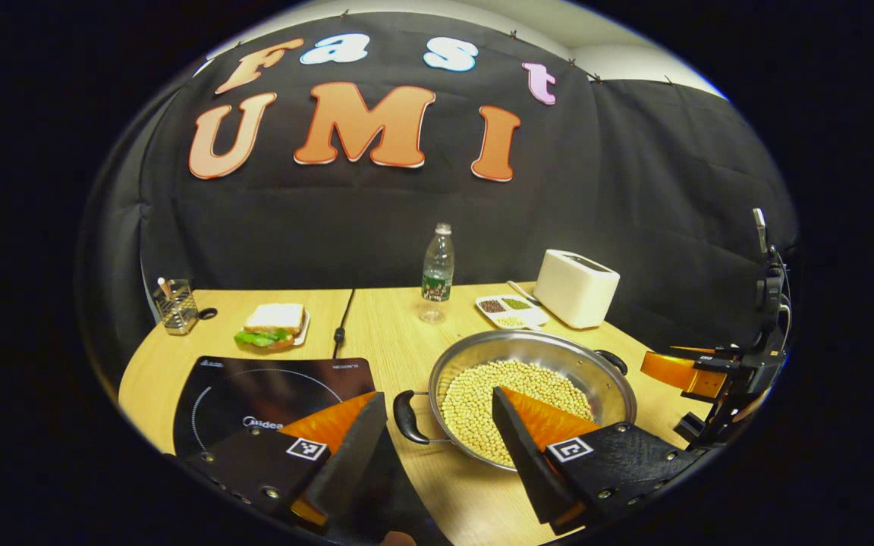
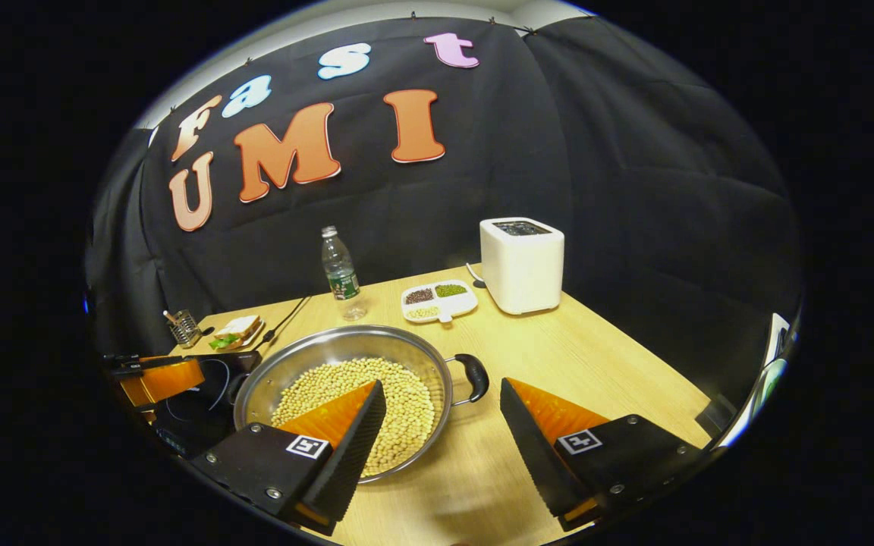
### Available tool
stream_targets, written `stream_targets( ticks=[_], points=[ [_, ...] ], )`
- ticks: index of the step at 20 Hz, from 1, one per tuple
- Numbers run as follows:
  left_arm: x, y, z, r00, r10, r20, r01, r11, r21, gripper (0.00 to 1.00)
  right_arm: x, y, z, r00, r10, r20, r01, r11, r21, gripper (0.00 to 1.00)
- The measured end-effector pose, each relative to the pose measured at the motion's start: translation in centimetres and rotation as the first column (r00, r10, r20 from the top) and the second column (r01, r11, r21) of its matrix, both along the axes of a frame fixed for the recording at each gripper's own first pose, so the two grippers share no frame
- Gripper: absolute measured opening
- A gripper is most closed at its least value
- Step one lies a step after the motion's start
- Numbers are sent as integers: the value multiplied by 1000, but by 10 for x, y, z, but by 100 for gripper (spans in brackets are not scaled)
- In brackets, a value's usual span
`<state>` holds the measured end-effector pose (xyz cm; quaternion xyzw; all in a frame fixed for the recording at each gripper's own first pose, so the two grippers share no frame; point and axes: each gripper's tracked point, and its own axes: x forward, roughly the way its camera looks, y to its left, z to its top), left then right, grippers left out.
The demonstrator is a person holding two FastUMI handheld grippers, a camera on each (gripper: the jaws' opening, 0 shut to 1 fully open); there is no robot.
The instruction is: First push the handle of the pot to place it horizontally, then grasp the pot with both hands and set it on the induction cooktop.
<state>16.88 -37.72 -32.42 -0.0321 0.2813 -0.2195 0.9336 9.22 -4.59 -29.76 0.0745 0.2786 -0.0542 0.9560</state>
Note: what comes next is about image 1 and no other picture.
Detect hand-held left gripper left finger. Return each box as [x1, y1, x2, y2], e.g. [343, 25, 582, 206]
[179, 391, 390, 528]

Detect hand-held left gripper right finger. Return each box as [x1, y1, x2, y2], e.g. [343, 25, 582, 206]
[492, 385, 700, 535]

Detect steel pot with black handles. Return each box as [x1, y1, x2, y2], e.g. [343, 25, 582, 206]
[393, 329, 639, 472]

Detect black induction cooktop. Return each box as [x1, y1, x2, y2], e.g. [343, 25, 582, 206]
[173, 355, 453, 546]

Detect pile of soybeans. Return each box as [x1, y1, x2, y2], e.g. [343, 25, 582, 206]
[441, 359, 596, 467]

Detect white toaster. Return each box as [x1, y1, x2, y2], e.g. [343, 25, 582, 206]
[533, 249, 621, 330]

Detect small white plate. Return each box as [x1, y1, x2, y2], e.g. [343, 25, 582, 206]
[285, 307, 311, 348]

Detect white divided bean dish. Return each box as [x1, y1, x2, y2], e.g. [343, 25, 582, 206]
[475, 293, 549, 330]

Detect sandwich with lettuce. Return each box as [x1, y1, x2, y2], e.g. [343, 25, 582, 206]
[234, 303, 307, 350]

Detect clear plastic water bottle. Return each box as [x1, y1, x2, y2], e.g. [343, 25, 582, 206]
[420, 222, 456, 325]

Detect black backdrop cloth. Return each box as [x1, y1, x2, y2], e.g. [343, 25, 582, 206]
[77, 11, 800, 372]

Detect black power cable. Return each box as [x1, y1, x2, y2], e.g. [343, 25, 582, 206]
[331, 288, 356, 359]

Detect wire mesh holder cup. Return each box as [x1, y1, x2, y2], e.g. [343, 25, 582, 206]
[152, 279, 200, 336]

